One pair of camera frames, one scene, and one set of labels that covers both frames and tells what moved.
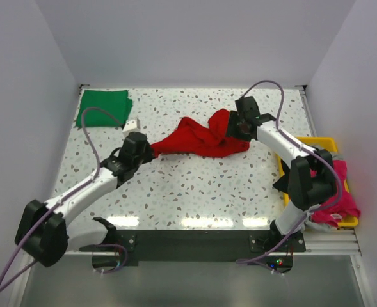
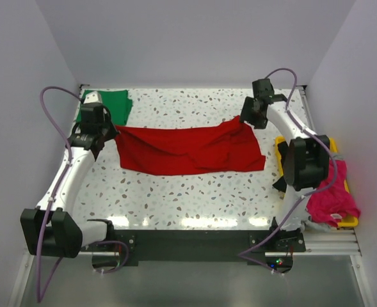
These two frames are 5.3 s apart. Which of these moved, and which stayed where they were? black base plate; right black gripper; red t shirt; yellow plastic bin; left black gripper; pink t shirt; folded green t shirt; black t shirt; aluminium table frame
Moved: left black gripper; red t shirt; right black gripper
Stayed: folded green t shirt; pink t shirt; black base plate; yellow plastic bin; aluminium table frame; black t shirt
